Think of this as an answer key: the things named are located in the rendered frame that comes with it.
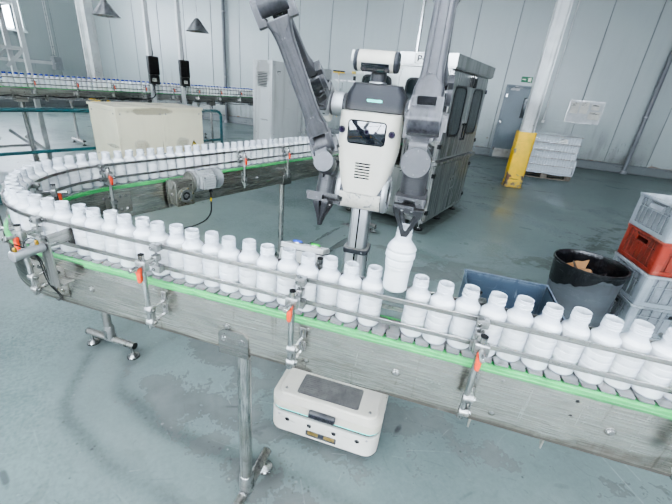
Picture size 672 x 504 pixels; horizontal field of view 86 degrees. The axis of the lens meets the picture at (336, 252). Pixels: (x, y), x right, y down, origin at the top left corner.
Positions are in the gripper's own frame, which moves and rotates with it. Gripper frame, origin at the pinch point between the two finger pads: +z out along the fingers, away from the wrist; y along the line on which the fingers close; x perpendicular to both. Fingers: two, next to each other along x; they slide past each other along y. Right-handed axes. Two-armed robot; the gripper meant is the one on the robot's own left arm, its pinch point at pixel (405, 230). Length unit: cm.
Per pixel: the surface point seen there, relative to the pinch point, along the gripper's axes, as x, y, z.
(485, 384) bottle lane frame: -26.0, -4.8, 33.5
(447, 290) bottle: -12.3, -1.6, 12.2
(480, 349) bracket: -21.1, -10.8, 19.8
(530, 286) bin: -48, 60, 34
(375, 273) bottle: 5.3, -0.8, 12.3
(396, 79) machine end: 62, 380, -45
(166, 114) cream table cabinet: 317, 301, 18
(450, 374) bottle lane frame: -17.6, -4.8, 33.4
